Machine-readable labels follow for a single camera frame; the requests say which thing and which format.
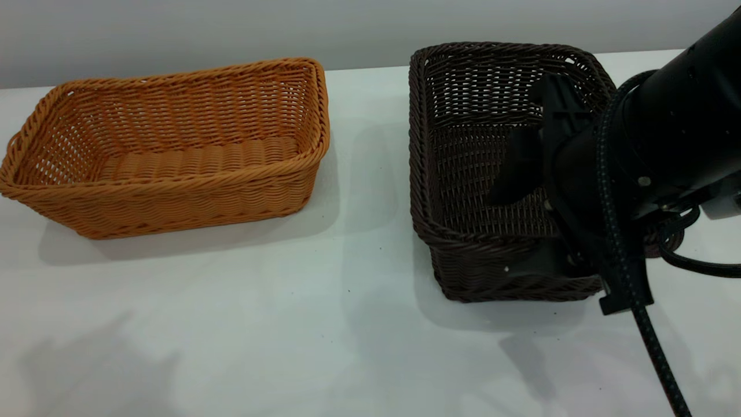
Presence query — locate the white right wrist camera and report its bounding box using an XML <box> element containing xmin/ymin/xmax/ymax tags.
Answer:
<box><xmin>700</xmin><ymin>174</ymin><xmax>741</xmax><ymax>221</ymax></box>

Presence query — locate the light brown wicker basket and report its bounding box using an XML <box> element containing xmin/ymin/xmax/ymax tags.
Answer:
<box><xmin>0</xmin><ymin>57</ymin><xmax>331</xmax><ymax>240</ymax></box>

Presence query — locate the braided black cable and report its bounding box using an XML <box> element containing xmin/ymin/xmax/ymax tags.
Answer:
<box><xmin>595</xmin><ymin>69</ymin><xmax>692</xmax><ymax>417</ymax></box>

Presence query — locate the smooth black cable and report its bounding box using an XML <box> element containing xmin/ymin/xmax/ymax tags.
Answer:
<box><xmin>657</xmin><ymin>206</ymin><xmax>741</xmax><ymax>279</ymax></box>

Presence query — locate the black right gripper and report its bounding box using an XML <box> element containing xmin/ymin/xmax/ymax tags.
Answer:
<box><xmin>486</xmin><ymin>72</ymin><xmax>656</xmax><ymax>317</ymax></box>

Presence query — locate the dark brown wicker basket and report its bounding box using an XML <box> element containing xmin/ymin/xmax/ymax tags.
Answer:
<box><xmin>408</xmin><ymin>42</ymin><xmax>685</xmax><ymax>303</ymax></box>

